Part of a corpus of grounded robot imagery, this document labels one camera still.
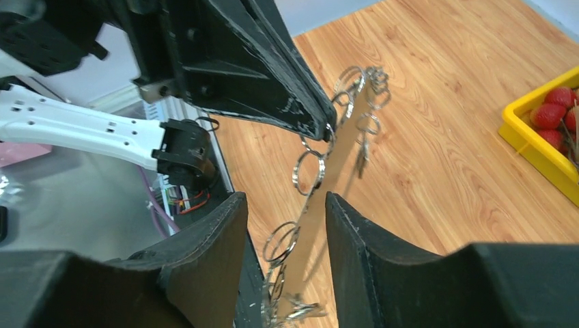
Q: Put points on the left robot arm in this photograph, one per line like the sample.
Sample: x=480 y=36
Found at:
x=178 y=149

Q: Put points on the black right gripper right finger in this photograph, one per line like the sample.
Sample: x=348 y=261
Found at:
x=381 y=280

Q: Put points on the metal key holder plate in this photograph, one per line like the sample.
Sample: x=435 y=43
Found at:
x=359 y=93

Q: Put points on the yellow plastic bin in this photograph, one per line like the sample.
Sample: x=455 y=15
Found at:
x=528 y=144

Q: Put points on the strawberries in bin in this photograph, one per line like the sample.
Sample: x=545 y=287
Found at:
x=555 y=120

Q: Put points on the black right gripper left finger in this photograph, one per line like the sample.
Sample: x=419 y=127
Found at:
x=187 y=280

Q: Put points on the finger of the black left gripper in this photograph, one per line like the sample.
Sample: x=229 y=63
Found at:
x=231 y=58

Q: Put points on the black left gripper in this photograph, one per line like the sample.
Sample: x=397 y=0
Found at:
x=53 y=37

